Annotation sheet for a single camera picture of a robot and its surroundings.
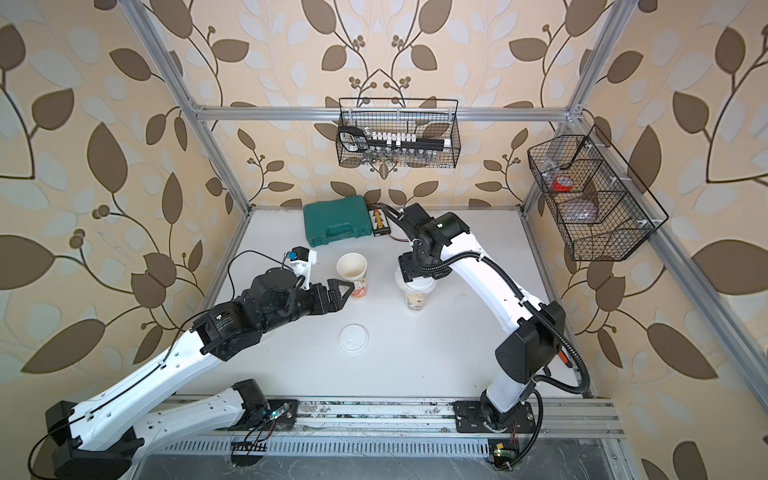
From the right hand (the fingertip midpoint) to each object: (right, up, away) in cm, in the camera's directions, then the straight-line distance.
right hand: (419, 272), depth 79 cm
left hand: (-19, -2, -11) cm, 22 cm away
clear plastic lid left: (-19, -20, +8) cm, 29 cm away
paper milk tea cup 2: (-19, +1, +10) cm, 22 cm away
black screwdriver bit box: (-12, +15, +37) cm, 41 cm away
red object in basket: (+39, +24, +2) cm, 46 cm away
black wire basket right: (+46, +16, -5) cm, 49 cm away
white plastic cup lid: (-5, +1, -5) cm, 8 cm away
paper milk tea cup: (0, -9, +7) cm, 12 cm away
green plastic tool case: (-29, +16, +36) cm, 50 cm away
